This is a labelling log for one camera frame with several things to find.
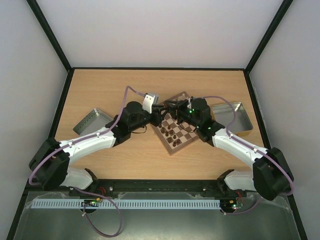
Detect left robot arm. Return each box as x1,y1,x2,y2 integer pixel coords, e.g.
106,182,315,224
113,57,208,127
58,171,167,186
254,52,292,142
28,101,168,191

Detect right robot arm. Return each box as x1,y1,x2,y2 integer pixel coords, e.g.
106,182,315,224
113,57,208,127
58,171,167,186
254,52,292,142
164,97,294,201

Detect wooden chess board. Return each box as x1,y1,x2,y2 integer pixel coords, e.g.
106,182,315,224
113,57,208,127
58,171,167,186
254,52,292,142
151,91,212,156

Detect gold tin box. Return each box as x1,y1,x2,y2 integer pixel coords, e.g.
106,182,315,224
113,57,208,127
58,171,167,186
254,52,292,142
211,101,254,137

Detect silver tin lid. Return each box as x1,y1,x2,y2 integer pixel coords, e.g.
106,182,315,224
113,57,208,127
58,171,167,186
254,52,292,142
73,108,113,136

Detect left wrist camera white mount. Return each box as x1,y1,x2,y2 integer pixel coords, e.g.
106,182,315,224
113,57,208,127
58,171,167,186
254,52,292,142
142,93,159,114

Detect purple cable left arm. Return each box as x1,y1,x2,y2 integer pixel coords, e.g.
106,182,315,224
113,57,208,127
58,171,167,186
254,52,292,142
28,86,123,237

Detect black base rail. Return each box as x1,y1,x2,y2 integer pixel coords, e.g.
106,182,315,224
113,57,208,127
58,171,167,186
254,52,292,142
97,179,227,197

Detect light blue cable duct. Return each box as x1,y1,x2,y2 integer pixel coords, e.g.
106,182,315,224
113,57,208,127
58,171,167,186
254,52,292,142
30,199,221,210

